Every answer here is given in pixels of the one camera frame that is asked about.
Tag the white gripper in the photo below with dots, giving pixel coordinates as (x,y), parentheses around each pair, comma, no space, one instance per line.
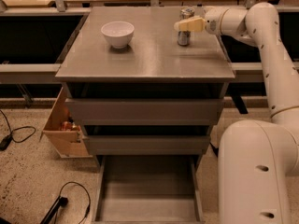
(212,22)

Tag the silver redbull can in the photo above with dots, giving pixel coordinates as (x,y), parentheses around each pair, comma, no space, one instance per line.
(184,36)

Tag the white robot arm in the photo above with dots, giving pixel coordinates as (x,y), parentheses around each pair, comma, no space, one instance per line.
(255,156)

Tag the grey drawer cabinet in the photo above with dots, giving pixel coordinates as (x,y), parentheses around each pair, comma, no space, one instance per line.
(152,66)

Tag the grey top drawer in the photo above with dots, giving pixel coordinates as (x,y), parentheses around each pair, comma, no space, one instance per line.
(145,112)

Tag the grey middle drawer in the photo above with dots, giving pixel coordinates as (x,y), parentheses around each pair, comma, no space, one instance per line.
(146,144)

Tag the grey open bottom drawer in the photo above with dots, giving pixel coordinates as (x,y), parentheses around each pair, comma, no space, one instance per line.
(147,190)

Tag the white ceramic bowl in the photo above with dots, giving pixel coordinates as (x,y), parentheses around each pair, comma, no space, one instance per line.
(118,34)

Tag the copper items in box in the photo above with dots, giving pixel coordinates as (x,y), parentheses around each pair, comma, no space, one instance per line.
(69,126)

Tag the cardboard box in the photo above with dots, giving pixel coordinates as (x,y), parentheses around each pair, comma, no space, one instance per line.
(68,144)

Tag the black stand bottom left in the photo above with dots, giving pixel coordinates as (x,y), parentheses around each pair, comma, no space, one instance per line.
(59,202)

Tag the black adapter left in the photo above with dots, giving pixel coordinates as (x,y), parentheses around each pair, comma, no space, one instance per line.
(5,142)

